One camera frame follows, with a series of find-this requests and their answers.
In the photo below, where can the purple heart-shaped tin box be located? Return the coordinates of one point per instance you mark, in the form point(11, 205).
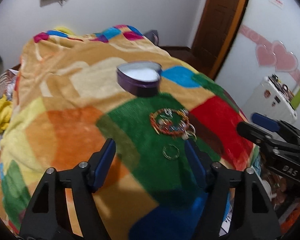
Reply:
point(140, 78)

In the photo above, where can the items on suitcase top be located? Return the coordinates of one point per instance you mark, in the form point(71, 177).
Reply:
point(282, 87)

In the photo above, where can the grey bag behind bed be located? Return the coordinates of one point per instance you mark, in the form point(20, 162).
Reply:
point(153, 36)

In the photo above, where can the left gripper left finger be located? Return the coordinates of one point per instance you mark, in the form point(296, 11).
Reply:
point(47, 216)

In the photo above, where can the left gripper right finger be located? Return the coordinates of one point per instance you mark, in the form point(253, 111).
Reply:
point(237, 205)

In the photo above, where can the brown wooden door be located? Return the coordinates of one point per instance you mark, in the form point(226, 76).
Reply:
point(216, 32)

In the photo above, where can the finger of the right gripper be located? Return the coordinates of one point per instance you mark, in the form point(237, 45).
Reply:
point(275, 124)
point(281, 157)

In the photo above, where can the white suitcase with stickers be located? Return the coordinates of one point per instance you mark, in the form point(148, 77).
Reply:
point(268, 99)

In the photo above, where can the tangled jewelry pile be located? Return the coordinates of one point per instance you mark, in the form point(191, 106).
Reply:
point(174, 123)

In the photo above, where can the yellow curved pillow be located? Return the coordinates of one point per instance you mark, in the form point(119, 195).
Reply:
point(64, 30)

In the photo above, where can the colourful patchwork fleece blanket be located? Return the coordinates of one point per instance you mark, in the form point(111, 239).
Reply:
point(67, 102)

